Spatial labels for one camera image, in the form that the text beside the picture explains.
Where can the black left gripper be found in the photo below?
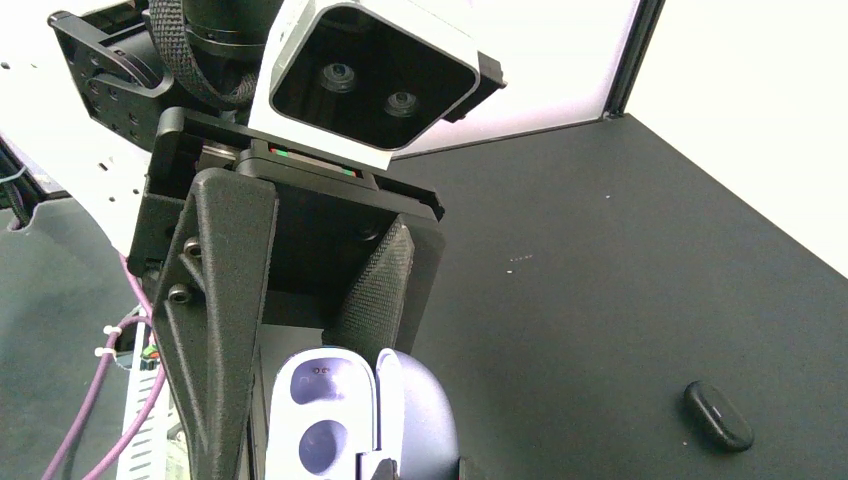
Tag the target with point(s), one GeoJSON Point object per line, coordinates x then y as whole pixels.
{"type": "Point", "coordinates": [337, 227]}

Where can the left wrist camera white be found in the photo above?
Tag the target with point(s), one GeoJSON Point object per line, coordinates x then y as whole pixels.
{"type": "Point", "coordinates": [361, 80]}

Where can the black earbud charging case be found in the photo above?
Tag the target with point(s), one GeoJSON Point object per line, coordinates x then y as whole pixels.
{"type": "Point", "coordinates": [717, 418]}

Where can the lilac earbud charging case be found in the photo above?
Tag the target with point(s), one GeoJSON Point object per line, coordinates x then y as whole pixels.
{"type": "Point", "coordinates": [335, 416]}

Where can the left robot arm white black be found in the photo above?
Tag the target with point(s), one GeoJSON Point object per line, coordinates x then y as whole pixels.
{"type": "Point", "coordinates": [110, 75]}

